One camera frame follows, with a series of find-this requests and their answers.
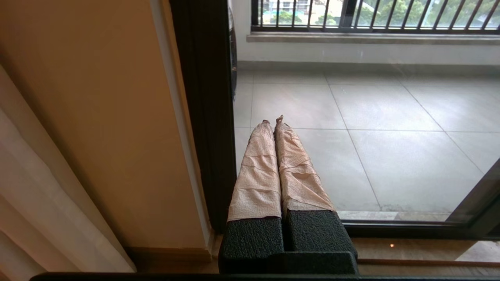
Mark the dark framed sliding glass door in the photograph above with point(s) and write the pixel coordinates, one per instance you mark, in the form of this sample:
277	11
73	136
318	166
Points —
181	78
218	117

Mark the black balcony railing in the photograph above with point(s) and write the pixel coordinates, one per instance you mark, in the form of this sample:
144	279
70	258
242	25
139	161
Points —
351	15

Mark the stone window sill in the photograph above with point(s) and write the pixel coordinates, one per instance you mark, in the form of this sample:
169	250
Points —
371	38

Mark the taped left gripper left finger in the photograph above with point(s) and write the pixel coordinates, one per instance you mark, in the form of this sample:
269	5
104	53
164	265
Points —
256	183

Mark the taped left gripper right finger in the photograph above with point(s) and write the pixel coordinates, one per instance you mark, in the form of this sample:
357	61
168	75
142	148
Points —
300	183

